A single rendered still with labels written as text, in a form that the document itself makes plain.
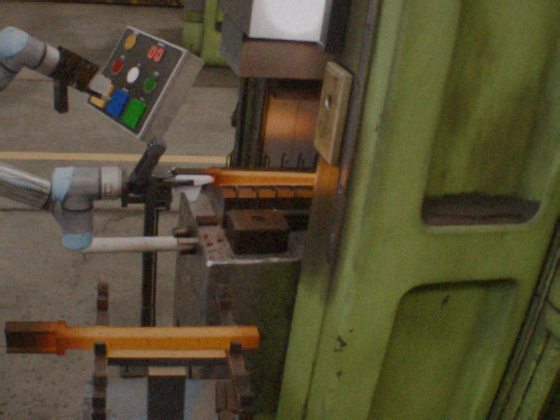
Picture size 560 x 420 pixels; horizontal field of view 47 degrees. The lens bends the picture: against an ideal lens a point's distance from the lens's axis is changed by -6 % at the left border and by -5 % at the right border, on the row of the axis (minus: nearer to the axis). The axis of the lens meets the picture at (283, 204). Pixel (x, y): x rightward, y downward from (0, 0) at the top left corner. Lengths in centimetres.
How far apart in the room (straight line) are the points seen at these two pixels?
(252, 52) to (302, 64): 11
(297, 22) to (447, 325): 70
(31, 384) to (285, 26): 162
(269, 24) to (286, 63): 12
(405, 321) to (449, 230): 24
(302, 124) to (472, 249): 68
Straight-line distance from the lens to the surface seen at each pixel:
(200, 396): 137
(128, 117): 196
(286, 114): 176
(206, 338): 107
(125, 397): 136
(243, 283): 146
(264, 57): 142
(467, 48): 119
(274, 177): 159
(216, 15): 640
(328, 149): 125
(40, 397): 244
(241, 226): 142
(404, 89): 109
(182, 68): 191
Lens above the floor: 164
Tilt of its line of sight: 25 degrees down
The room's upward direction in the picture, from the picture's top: 8 degrees clockwise
